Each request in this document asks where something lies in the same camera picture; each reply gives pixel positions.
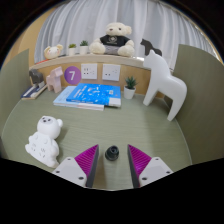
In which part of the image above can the small dark horse figurine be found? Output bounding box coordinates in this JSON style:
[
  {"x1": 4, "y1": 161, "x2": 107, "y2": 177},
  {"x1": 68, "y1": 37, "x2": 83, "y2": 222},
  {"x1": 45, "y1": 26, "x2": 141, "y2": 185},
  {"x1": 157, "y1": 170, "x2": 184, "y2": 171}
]
[{"x1": 139, "y1": 38, "x2": 163, "y2": 58}]

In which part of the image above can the pink horse figurine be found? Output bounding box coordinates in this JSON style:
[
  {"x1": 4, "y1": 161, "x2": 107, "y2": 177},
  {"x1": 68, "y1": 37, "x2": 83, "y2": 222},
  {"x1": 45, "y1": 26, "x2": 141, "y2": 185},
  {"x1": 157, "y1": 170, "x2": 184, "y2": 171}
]
[{"x1": 45, "y1": 66, "x2": 64, "y2": 94}]

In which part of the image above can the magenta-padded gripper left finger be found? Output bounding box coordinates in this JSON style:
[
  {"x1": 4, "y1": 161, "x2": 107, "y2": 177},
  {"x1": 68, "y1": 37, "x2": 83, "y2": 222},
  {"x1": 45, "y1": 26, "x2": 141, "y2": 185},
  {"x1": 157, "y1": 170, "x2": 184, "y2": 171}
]
[{"x1": 52, "y1": 144, "x2": 100, "y2": 189}]

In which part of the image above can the bright blue book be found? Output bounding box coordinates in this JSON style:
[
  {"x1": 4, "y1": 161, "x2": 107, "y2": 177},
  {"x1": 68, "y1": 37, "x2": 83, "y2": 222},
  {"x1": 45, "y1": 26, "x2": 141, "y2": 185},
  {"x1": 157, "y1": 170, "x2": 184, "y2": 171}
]
[{"x1": 65, "y1": 83, "x2": 122, "y2": 108}]

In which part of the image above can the dark blue book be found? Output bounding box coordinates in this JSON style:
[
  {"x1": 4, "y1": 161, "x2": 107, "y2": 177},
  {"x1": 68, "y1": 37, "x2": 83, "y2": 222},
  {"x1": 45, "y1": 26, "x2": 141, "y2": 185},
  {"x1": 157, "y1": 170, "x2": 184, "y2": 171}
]
[{"x1": 20, "y1": 84, "x2": 48, "y2": 101}]

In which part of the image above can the large white horse figurine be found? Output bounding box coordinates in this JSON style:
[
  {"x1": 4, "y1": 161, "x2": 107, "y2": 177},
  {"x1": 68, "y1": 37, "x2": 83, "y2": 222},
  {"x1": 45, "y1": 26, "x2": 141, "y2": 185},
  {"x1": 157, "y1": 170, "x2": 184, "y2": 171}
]
[{"x1": 142, "y1": 49, "x2": 188, "y2": 122}]

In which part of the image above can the cream teddy bear black shirt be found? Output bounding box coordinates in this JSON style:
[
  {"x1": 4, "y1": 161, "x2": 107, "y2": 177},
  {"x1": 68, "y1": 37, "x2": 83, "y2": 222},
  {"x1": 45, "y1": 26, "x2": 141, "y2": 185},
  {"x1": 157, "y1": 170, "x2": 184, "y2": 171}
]
[{"x1": 88, "y1": 21, "x2": 136, "y2": 58}]

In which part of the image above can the light blue book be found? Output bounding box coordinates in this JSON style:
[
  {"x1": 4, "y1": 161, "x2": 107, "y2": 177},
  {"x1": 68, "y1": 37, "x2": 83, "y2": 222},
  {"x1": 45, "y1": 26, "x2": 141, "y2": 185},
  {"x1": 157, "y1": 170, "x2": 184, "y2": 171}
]
[{"x1": 52, "y1": 85, "x2": 105, "y2": 112}]

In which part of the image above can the green partition panel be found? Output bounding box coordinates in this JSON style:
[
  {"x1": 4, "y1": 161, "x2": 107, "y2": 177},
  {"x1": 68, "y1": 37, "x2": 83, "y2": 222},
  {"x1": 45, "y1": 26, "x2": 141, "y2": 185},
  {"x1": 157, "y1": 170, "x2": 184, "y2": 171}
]
[
  {"x1": 168, "y1": 43, "x2": 224, "y2": 165},
  {"x1": 0, "y1": 49, "x2": 32, "y2": 134}
]

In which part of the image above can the small potted plant white pot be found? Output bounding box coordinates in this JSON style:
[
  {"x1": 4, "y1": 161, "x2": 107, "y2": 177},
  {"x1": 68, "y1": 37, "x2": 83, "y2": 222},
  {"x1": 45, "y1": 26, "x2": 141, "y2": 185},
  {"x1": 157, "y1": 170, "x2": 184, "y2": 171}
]
[
  {"x1": 67, "y1": 43, "x2": 77, "y2": 57},
  {"x1": 123, "y1": 75, "x2": 138, "y2": 100},
  {"x1": 79, "y1": 40, "x2": 90, "y2": 56}
]

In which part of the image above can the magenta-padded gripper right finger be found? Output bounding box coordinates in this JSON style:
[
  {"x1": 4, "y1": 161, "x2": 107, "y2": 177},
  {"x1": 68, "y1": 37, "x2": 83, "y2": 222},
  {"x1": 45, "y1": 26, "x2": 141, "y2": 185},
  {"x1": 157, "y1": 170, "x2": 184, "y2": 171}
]
[{"x1": 127, "y1": 144, "x2": 174, "y2": 189}]

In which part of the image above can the white wall socket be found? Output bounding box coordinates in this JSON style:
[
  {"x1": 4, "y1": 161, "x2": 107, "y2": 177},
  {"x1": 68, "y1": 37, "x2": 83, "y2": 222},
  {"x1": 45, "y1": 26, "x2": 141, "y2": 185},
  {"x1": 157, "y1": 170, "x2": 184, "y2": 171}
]
[
  {"x1": 101, "y1": 63, "x2": 122, "y2": 82},
  {"x1": 80, "y1": 63, "x2": 99, "y2": 80}
]

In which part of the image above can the white bear-shaped power strip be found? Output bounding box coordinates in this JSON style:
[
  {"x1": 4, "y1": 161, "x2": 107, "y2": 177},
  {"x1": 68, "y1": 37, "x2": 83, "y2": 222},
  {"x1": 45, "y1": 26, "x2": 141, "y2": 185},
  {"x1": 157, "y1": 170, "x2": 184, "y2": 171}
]
[{"x1": 24, "y1": 115, "x2": 64, "y2": 169}]

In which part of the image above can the grey horse figurine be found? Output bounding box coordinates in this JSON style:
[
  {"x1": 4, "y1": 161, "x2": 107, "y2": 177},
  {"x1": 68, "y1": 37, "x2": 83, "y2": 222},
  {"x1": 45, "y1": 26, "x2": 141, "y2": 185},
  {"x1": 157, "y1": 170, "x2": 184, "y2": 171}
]
[{"x1": 28, "y1": 68, "x2": 46, "y2": 89}]

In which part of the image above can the small cream orange plush toy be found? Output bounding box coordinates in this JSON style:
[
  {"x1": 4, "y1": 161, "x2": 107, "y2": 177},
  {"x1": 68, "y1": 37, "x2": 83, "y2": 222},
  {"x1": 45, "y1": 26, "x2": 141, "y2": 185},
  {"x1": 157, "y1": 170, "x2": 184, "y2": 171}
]
[{"x1": 43, "y1": 44, "x2": 64, "y2": 61}]

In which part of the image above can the purple round number sign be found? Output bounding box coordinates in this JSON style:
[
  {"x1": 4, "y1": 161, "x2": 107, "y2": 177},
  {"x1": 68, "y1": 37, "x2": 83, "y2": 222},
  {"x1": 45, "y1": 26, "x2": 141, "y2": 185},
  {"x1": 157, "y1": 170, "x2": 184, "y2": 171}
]
[{"x1": 63, "y1": 65, "x2": 82, "y2": 85}]

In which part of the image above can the white grey curtain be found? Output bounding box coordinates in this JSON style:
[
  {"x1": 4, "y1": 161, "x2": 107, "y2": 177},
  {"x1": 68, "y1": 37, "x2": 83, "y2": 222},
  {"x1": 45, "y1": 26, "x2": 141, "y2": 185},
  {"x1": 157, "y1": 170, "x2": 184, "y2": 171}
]
[{"x1": 34, "y1": 0, "x2": 218, "y2": 63}]

